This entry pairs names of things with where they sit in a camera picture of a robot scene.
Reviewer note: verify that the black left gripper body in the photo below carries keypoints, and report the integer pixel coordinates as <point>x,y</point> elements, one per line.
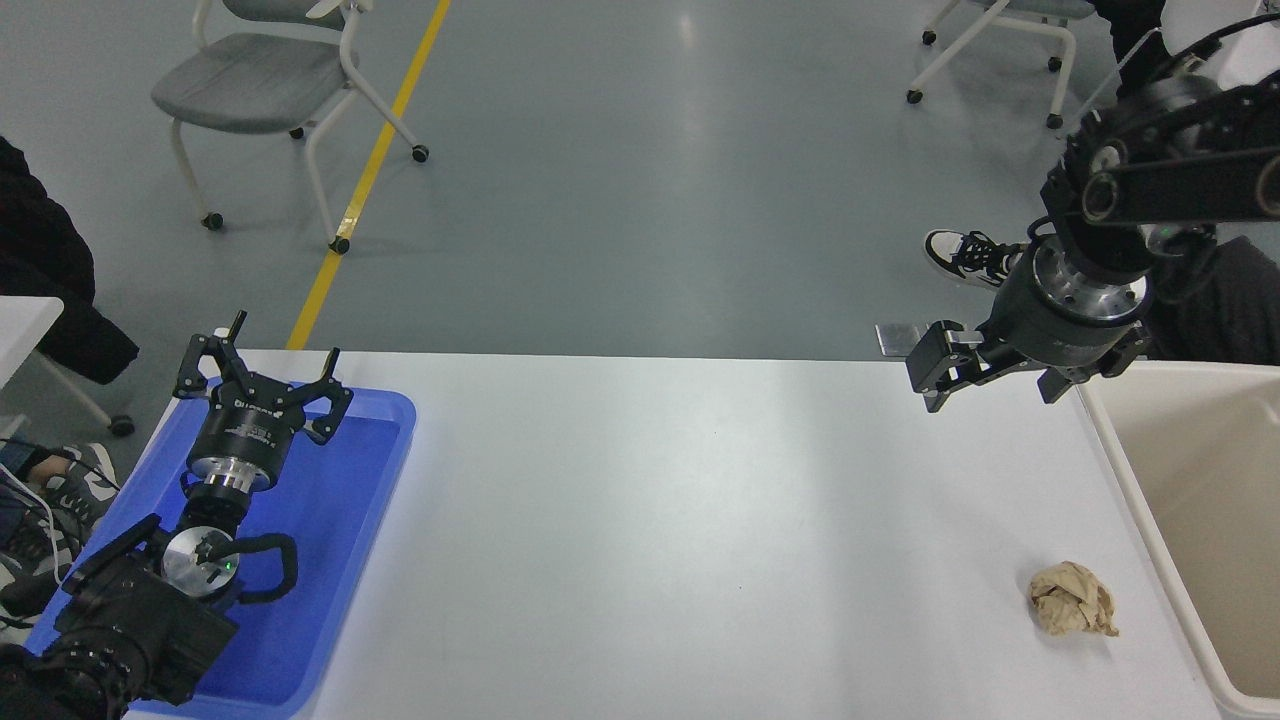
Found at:
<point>245,425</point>

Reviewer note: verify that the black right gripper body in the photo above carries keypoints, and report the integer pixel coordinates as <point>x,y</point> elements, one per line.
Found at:
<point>1050,335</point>

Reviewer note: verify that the silver floor plate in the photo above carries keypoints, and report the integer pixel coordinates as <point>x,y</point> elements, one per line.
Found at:
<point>892,340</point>

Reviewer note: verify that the blue plastic tray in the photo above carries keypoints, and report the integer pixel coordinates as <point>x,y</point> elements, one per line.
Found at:
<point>330,520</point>

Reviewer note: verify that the small white table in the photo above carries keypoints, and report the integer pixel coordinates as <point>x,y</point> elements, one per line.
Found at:
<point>25,320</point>

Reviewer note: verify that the large pale bin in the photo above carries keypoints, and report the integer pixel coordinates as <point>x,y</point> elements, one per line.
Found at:
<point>1210,520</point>

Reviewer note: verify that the crumpled tan paper ball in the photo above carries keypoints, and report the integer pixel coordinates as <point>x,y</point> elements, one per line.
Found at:
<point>1073,599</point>

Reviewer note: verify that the grey chair with white frame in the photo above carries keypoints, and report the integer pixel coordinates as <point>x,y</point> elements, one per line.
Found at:
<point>1040,6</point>
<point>250,85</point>

